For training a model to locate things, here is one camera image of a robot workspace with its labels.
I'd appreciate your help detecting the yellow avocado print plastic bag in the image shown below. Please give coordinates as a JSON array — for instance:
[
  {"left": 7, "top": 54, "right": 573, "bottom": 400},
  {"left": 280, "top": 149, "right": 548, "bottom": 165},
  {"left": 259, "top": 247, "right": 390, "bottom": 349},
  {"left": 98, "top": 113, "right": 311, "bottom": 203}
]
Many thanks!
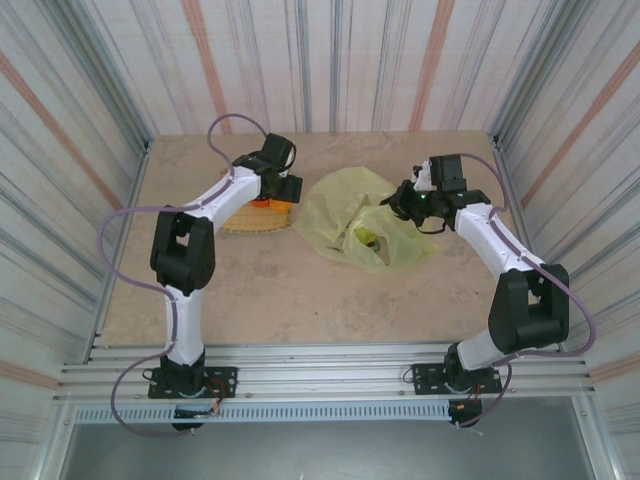
[{"left": 293, "top": 167, "right": 442, "bottom": 276}]

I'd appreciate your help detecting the woven straw mat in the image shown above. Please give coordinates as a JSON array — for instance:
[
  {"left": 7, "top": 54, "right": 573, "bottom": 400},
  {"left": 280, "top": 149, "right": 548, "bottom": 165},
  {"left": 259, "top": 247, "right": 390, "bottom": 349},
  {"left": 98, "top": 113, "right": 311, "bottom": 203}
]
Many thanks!
[{"left": 221, "top": 198, "right": 295, "bottom": 236}]

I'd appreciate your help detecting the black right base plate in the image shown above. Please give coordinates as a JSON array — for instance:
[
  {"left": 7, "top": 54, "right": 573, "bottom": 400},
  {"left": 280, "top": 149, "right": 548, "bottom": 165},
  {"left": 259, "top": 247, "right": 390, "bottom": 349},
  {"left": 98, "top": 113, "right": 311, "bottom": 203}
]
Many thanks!
[{"left": 410, "top": 363, "right": 503, "bottom": 396}]

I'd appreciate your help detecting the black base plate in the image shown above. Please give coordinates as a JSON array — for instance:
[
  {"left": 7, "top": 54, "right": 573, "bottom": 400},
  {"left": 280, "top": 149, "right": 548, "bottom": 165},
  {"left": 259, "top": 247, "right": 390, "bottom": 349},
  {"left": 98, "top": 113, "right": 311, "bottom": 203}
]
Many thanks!
[
  {"left": 147, "top": 366, "right": 239, "bottom": 400},
  {"left": 410, "top": 363, "right": 503, "bottom": 396}
]

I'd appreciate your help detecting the aluminium mounting rail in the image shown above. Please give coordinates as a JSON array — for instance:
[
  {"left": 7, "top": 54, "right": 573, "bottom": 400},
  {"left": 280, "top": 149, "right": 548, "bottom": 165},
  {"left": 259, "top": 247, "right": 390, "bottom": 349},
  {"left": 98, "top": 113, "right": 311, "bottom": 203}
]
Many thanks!
[{"left": 53, "top": 341, "right": 599, "bottom": 404}]

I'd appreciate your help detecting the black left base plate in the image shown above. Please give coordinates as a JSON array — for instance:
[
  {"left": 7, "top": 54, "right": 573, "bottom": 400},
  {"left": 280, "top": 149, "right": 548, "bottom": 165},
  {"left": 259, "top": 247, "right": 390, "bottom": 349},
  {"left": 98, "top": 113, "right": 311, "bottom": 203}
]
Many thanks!
[{"left": 147, "top": 366, "right": 239, "bottom": 400}]

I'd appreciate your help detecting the slotted grey cable duct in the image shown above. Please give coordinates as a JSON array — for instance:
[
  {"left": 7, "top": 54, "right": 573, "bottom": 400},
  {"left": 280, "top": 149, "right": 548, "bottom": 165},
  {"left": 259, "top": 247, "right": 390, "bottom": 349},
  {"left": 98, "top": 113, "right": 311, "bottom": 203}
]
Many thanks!
[{"left": 72, "top": 401, "right": 454, "bottom": 425}]

